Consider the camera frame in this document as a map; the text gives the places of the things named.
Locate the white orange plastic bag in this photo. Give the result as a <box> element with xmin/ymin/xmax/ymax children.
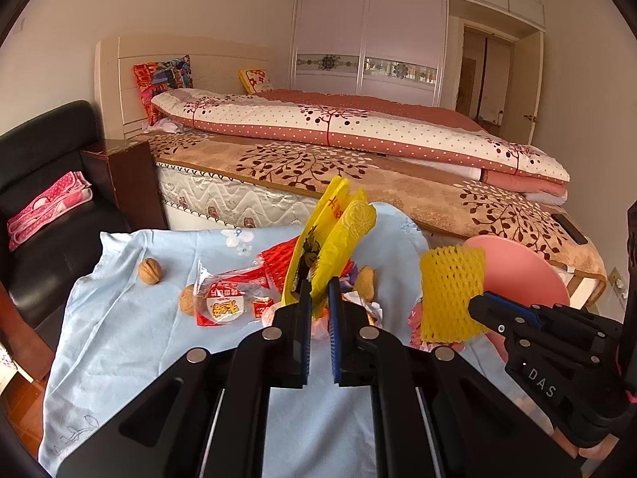
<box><xmin>343</xmin><ymin>291</ymin><xmax>383</xmax><ymax>328</ymax></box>

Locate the red foam net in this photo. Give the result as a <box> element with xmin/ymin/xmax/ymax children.
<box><xmin>257</xmin><ymin>236</ymin><xmax>358</xmax><ymax>292</ymax></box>

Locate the floral wrapper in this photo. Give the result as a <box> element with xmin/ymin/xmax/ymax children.
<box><xmin>407</xmin><ymin>301</ymin><xmax>469</xmax><ymax>352</ymax></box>

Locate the yellow foam net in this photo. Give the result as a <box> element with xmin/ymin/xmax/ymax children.
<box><xmin>420</xmin><ymin>245</ymin><xmax>487</xmax><ymax>344</ymax></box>

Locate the orange peel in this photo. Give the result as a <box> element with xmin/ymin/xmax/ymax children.
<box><xmin>353</xmin><ymin>266</ymin><xmax>376</xmax><ymax>302</ymax></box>

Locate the red snack wrapper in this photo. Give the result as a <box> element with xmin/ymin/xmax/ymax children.
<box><xmin>193</xmin><ymin>263</ymin><xmax>279</xmax><ymax>327</ymax></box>

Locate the yellow plastic bag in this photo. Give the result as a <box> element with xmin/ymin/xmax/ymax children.
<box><xmin>281</xmin><ymin>176</ymin><xmax>377</xmax><ymax>319</ymax></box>

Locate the pink plastic basin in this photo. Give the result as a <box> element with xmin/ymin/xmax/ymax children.
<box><xmin>462</xmin><ymin>234</ymin><xmax>571</xmax><ymax>365</ymax></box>

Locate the walnut near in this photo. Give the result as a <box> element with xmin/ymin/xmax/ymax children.
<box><xmin>178</xmin><ymin>284</ymin><xmax>197</xmax><ymax>316</ymax></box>

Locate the walnut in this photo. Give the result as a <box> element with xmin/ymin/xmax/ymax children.
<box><xmin>178</xmin><ymin>284</ymin><xmax>197</xmax><ymax>316</ymax></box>
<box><xmin>138</xmin><ymin>258</ymin><xmax>162</xmax><ymax>285</ymax></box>

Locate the walnut far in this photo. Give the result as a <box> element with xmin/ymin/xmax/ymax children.
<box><xmin>138</xmin><ymin>258</ymin><xmax>162</xmax><ymax>285</ymax></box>

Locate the bed with brown blanket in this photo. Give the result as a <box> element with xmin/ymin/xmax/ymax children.
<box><xmin>94</xmin><ymin>35</ymin><xmax>607</xmax><ymax>308</ymax></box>

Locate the white red dotted quilt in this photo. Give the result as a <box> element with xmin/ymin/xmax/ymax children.
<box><xmin>148</xmin><ymin>88</ymin><xmax>570</xmax><ymax>204</ymax></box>

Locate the dark wood nightstand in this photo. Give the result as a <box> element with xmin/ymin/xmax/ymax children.
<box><xmin>80</xmin><ymin>139</ymin><xmax>167</xmax><ymax>230</ymax></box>

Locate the yellow pillow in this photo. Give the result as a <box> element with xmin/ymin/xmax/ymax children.
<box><xmin>238</xmin><ymin>68</ymin><xmax>273</xmax><ymax>95</ymax></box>

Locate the pink folded towel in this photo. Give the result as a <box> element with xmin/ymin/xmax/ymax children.
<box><xmin>6</xmin><ymin>172</ymin><xmax>93</xmax><ymax>251</ymax></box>

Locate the wooden side cabinet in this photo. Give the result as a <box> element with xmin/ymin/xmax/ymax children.
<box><xmin>0</xmin><ymin>286</ymin><xmax>54</xmax><ymax>381</ymax></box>

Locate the colourful pillow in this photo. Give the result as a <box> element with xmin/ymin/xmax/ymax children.
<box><xmin>132</xmin><ymin>55</ymin><xmax>193</xmax><ymax>125</ymax></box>

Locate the white wardrobe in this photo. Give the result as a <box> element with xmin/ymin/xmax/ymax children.
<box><xmin>289</xmin><ymin>0</ymin><xmax>545</xmax><ymax>143</ymax></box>

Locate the black leather armchair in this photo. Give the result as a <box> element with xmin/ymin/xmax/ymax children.
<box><xmin>1</xmin><ymin>100</ymin><xmax>129</xmax><ymax>349</ymax></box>

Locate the wall socket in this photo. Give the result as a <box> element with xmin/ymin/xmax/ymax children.
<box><xmin>608</xmin><ymin>268</ymin><xmax>628</xmax><ymax>306</ymax></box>

